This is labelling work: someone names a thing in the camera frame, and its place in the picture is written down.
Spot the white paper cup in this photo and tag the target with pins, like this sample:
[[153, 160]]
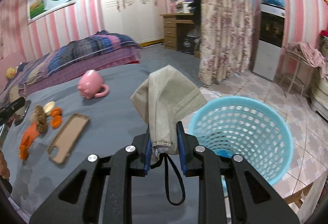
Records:
[[48, 107]]

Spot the floral curtain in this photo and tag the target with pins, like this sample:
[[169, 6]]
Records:
[[226, 39]]

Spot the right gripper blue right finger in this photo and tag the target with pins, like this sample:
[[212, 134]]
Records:
[[181, 145]]

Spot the bed with purple quilt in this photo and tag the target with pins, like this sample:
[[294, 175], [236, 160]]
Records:
[[99, 51]]

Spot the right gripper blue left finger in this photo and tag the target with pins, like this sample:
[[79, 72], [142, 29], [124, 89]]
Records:
[[148, 153]]

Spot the light blue trash basket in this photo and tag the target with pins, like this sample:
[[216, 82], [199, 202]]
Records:
[[244, 126]]

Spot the orange peel ball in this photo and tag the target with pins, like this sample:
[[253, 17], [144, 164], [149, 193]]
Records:
[[56, 111]]

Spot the orange peel piece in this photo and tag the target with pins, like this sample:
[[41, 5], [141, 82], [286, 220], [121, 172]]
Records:
[[56, 121]]

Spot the pink piggy bank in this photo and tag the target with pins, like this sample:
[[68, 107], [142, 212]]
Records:
[[91, 85]]

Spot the pink cloth on rack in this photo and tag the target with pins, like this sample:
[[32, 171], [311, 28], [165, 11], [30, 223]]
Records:
[[312, 56]]

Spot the wooden desk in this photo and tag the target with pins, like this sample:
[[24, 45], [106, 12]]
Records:
[[179, 32]]

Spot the yellow plush toy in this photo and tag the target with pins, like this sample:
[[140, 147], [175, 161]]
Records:
[[11, 73]]

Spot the orange plastic wrapper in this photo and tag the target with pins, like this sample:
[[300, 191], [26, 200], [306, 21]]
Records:
[[27, 139]]

